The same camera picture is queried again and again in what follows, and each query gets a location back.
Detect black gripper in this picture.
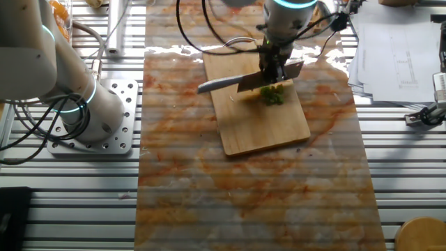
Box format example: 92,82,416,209
258,45,293,85

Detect thin steel knife blade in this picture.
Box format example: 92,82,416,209
196,59,305,96

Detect wooden cutting board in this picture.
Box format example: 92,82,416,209
201,36,312,157

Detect white paper sheets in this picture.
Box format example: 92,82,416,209
347,0,446,105

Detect orange marble pattern mat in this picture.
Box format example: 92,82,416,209
134,0,387,251

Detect white plastic wrap roll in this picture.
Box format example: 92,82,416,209
105,0,126,56

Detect clear plastic clamshell box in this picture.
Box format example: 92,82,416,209
48,0,75,43

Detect orange fruit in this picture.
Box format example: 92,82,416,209
50,0,70,21
58,24,72,42

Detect wooden mug tree stand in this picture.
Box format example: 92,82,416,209
395,216,446,251

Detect black box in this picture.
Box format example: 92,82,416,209
0,186,33,251

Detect wrist camera with grey bracket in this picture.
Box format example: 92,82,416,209
313,0,350,34

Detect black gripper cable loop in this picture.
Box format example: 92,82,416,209
175,0,341,57

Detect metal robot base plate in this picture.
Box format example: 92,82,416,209
47,78,139,155

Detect grey robot hose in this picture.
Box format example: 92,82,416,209
71,20,106,82

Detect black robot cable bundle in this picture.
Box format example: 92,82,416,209
0,92,93,166

